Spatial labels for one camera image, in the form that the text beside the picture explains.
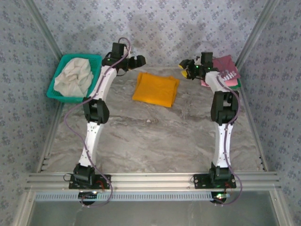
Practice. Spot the pink folded t-shirt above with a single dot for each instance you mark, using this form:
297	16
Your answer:
231	83

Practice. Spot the green folded t-shirt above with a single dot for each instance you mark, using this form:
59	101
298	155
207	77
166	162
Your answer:
239	84

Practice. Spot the yellow printed t-shirt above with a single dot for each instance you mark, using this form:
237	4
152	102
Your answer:
155	89

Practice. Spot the white crumpled t-shirt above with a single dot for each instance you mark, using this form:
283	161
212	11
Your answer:
73	75

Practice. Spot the maroon folded t-shirt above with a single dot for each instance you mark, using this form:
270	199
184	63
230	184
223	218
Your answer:
225	64

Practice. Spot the aluminium front mounting rail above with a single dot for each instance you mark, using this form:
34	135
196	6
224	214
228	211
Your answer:
150	180

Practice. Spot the teal plastic basket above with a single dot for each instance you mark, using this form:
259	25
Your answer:
97	61

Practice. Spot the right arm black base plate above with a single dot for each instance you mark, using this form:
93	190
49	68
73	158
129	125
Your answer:
200	182

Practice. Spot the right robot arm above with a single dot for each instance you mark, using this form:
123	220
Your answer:
223	141

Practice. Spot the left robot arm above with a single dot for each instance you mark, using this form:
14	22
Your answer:
92	136

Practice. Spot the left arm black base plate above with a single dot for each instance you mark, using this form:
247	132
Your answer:
105	186

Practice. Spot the aluminium frame post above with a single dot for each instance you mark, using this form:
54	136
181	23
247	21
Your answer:
256	30
44	28

